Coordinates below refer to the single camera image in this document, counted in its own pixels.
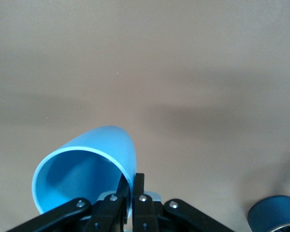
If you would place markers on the dark blue pot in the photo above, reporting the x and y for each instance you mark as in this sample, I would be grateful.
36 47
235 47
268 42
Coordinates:
270 210

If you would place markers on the blue cup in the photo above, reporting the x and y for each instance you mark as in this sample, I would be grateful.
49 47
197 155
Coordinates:
106 140

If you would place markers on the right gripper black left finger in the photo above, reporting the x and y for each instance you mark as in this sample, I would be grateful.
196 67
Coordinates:
106 212

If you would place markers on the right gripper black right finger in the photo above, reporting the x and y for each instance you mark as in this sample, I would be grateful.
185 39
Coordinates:
145 215

